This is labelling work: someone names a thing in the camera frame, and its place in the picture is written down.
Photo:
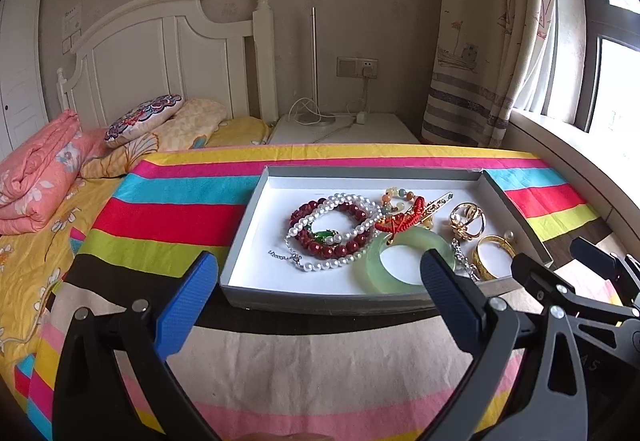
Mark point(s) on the pink floral quilt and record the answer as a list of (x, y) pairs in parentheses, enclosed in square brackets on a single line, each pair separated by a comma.
[(40, 161)]

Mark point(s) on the printed cream curtain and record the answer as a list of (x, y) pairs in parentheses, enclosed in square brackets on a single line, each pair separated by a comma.
[(475, 46)]

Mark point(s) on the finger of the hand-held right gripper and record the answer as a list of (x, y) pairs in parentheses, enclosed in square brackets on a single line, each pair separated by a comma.
[(595, 257), (537, 278)]

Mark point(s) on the beige wall switch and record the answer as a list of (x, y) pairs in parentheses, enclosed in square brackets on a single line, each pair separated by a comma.
[(346, 67)]

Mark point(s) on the gold bangle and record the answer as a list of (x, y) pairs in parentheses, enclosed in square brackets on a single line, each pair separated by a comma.
[(482, 266)]

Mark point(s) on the embroidered round pillow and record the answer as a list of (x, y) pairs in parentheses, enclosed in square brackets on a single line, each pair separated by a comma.
[(145, 116)]

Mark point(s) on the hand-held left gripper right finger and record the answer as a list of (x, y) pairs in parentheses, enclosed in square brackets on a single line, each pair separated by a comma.
[(450, 301)]

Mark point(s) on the white window sill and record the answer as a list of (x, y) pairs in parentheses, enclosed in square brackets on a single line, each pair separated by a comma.
[(575, 161)]

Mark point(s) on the white nightstand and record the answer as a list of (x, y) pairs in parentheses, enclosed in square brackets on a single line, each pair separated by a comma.
[(390, 131)]

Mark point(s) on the white wooden headboard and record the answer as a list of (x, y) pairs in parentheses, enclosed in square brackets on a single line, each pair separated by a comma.
[(150, 46)]

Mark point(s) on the paper wall notice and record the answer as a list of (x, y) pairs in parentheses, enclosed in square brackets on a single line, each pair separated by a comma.
[(71, 21)]

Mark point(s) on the yellow patterned pillow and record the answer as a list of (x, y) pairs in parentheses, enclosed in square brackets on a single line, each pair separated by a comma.
[(200, 121)]

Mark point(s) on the striped colourful blanket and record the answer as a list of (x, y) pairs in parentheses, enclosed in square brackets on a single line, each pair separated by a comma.
[(300, 361)]

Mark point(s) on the green jade bangle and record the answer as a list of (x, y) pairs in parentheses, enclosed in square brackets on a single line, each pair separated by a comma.
[(370, 266)]

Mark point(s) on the yellow bed sheet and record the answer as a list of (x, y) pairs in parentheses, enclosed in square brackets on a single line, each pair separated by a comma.
[(75, 196)]

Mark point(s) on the gold flower hair clip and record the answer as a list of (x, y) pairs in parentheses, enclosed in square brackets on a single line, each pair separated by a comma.
[(440, 200)]

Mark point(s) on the slim metal pole lamp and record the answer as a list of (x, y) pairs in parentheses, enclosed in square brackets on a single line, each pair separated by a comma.
[(313, 61)]

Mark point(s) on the window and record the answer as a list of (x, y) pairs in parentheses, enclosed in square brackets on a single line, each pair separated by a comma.
[(620, 81)]

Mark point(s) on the grey cardboard box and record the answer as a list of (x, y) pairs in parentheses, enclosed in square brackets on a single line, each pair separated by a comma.
[(260, 246)]

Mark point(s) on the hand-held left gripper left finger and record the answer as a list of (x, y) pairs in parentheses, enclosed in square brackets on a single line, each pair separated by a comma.
[(185, 306)]

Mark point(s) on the beige wall socket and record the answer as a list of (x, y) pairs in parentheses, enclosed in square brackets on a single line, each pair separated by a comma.
[(362, 62)]

